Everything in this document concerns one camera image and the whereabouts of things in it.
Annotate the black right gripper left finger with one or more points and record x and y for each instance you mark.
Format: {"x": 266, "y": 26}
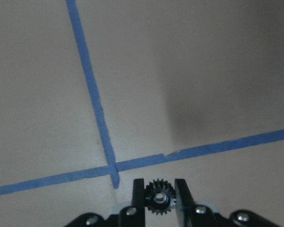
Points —
{"x": 134, "y": 214}

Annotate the small black bearing gear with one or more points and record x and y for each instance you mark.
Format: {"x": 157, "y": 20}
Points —
{"x": 159, "y": 197}

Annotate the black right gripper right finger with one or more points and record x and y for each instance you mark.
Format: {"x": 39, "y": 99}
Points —
{"x": 190, "y": 214}

